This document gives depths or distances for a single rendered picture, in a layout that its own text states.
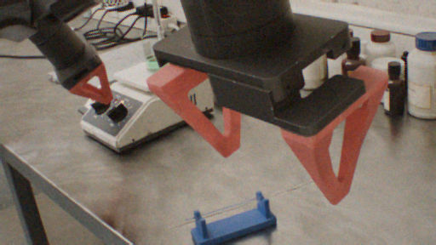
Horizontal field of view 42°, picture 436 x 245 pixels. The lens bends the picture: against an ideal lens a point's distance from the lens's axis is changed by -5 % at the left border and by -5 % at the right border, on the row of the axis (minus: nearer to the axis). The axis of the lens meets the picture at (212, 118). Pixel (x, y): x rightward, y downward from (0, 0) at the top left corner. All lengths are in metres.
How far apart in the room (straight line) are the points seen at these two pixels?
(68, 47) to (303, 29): 0.58
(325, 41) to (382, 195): 0.48
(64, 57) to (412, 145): 0.52
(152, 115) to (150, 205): 0.21
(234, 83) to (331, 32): 0.06
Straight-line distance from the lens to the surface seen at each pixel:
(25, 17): 0.78
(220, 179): 0.82
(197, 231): 0.70
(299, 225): 0.71
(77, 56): 0.87
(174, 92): 0.37
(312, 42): 0.30
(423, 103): 0.95
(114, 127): 0.95
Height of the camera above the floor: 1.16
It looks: 24 degrees down
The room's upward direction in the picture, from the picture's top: 8 degrees counter-clockwise
